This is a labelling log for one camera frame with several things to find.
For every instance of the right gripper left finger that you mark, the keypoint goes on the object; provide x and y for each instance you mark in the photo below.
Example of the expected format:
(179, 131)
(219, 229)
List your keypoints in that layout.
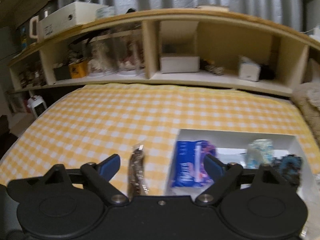
(96, 178)

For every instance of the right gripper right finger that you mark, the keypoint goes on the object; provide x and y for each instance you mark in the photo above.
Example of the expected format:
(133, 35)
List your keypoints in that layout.
(229, 177)

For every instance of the dark item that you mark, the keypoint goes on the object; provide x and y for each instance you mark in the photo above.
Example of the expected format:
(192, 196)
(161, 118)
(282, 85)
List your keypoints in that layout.
(136, 182)

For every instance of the white shallow cardboard box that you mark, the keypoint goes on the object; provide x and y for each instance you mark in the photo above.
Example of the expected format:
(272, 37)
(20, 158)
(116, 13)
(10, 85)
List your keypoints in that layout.
(232, 146)

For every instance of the blue tissue pack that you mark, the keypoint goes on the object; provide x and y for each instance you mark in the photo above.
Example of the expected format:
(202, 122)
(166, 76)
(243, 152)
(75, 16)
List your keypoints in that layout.
(188, 167)

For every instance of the light blue floral pouch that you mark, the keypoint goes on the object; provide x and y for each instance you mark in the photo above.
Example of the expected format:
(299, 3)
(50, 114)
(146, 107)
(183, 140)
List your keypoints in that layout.
(259, 152)

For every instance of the yellow checked bed sheet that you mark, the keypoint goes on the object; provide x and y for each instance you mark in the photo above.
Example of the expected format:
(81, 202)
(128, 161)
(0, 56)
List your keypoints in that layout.
(96, 121)

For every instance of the dark teal scrunchie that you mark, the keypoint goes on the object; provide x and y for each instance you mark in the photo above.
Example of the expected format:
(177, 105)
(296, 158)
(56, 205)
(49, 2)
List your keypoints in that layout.
(289, 167)

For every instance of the white small heater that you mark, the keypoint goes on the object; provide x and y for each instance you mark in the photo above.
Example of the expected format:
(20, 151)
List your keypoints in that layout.
(37, 105)

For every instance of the orange small box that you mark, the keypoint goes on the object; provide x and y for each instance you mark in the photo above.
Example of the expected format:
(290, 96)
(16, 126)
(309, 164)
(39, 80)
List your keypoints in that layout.
(78, 70)

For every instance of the white tissue box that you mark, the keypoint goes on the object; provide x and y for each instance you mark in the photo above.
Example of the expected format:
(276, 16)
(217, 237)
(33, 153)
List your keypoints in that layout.
(248, 70)

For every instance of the beige fluffy blanket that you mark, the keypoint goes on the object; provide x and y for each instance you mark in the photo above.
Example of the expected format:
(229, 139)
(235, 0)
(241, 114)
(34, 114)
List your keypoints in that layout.
(306, 98)

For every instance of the doll in clear case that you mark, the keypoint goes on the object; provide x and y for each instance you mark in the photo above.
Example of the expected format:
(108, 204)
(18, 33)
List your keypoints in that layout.
(130, 58)
(101, 61)

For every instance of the wooden headboard shelf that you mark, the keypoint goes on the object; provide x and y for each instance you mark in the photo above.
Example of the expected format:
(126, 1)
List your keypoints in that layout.
(257, 55)

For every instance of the open white box in shelf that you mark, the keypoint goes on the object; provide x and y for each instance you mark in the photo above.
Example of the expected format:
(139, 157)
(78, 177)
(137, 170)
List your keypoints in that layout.
(178, 47)

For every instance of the white long box on shelf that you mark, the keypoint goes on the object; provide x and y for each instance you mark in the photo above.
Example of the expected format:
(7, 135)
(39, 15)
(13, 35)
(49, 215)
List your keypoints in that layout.
(76, 13)

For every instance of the white mug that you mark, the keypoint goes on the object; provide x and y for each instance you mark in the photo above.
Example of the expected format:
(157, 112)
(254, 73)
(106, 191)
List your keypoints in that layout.
(34, 32)

